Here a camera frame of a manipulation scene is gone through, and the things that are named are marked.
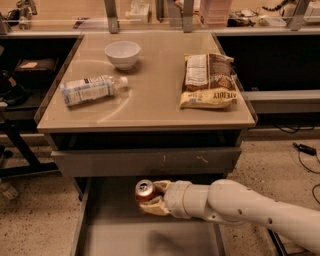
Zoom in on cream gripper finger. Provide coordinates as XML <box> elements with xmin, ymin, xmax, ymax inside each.
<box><xmin>153</xmin><ymin>180</ymin><xmax>171</xmax><ymax>194</ymax></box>
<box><xmin>139</xmin><ymin>196</ymin><xmax>170</xmax><ymax>216</ymax></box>

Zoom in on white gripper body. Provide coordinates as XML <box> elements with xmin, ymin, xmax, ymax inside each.
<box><xmin>164</xmin><ymin>181</ymin><xmax>213</xmax><ymax>220</ymax></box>

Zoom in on red coke can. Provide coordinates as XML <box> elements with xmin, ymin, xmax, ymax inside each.
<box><xmin>135</xmin><ymin>179</ymin><xmax>156</xmax><ymax>202</ymax></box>

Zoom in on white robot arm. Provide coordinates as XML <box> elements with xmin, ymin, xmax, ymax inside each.
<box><xmin>135</xmin><ymin>179</ymin><xmax>320</xmax><ymax>255</ymax></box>

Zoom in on open middle drawer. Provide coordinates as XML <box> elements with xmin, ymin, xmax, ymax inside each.
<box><xmin>70</xmin><ymin>177</ymin><xmax>227</xmax><ymax>256</ymax></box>

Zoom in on grey drawer cabinet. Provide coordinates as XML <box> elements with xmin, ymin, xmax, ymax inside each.
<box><xmin>36</xmin><ymin>32</ymin><xmax>256</xmax><ymax>193</ymax></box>

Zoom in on black metal floor bar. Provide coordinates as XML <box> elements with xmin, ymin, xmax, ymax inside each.
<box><xmin>268</xmin><ymin>230</ymin><xmax>302</xmax><ymax>256</ymax></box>

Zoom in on brown yellow chip bag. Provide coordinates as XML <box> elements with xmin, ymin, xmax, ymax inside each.
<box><xmin>180</xmin><ymin>53</ymin><xmax>237</xmax><ymax>109</ymax></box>

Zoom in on clear plastic water bottle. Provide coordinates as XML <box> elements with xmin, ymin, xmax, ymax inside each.
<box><xmin>59</xmin><ymin>75</ymin><xmax>128</xmax><ymax>106</ymax></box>

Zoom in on white ceramic bowl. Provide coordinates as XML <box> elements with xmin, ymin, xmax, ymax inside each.
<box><xmin>104</xmin><ymin>41</ymin><xmax>141</xmax><ymax>70</ymax></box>

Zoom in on pink stacked trays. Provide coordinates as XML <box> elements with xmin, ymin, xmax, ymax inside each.
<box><xmin>199</xmin><ymin>0</ymin><xmax>232</xmax><ymax>27</ymax></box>

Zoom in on black power adapter cable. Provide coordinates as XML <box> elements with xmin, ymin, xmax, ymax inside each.
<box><xmin>292</xmin><ymin>142</ymin><xmax>320</xmax><ymax>205</ymax></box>

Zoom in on black side table frame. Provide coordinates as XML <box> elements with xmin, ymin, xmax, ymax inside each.
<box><xmin>0</xmin><ymin>102</ymin><xmax>58</xmax><ymax>178</ymax></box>

